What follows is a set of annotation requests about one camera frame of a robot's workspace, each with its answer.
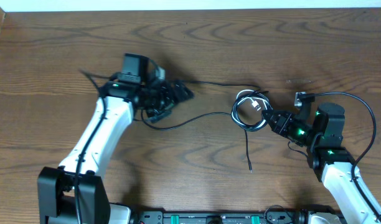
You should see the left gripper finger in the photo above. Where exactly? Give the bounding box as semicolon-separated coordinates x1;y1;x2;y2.
173;80;194;101
146;108;172;123

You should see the black USB cable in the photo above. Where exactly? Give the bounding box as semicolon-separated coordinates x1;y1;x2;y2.
80;70;274;174

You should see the white USB cable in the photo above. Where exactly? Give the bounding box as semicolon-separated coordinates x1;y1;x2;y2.
232;89;269;129

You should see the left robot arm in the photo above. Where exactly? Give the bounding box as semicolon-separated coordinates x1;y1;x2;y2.
37;53;194;223

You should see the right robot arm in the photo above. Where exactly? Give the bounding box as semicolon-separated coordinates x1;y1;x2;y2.
261;103;381;223

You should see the right camera black cable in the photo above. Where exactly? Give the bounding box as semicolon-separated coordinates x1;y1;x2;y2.
302;91;381;224

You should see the camera black cable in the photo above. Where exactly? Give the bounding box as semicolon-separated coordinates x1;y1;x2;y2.
73;71;120;224
302;91;381;224

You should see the left camera black cable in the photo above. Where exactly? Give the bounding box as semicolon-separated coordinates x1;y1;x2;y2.
73;71;120;224

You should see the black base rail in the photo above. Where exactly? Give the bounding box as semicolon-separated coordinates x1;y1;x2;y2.
128;203;347;224

